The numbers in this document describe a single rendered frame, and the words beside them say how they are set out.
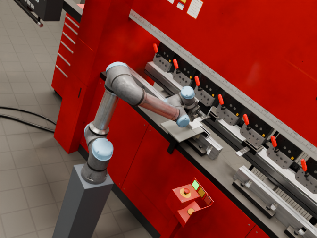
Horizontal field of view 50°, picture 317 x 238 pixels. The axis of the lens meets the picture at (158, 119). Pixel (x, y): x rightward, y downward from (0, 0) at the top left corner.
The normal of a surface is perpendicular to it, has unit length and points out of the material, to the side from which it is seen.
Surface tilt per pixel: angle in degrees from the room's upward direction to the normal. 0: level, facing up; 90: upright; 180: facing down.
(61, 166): 0
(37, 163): 0
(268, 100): 90
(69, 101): 90
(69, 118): 90
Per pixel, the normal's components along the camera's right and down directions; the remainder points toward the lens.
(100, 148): 0.38, -0.67
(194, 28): -0.66, 0.22
